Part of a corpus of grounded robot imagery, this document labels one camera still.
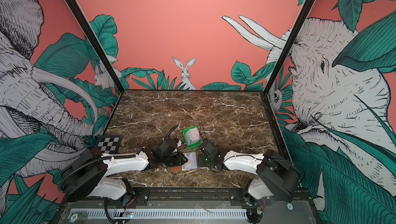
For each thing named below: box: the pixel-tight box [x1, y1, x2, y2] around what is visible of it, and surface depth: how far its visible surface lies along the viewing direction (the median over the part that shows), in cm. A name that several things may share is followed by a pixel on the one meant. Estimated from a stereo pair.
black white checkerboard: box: [96, 135, 123, 155], surface depth 91 cm
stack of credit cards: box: [185, 127, 201, 146], surface depth 95 cm
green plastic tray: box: [182, 125, 203, 149], surface depth 94 cm
